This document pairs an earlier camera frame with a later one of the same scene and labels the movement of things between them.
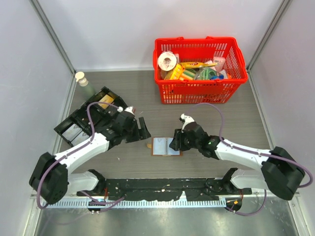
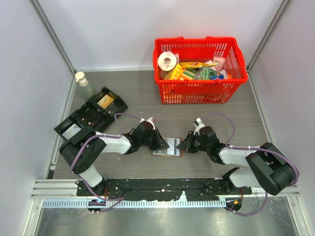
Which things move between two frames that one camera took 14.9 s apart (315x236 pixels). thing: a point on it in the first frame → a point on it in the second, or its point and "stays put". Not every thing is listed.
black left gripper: (141, 133) → (160, 142)
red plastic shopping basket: (200, 49) stays put
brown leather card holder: (160, 147) stays put
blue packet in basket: (220, 76) stays put
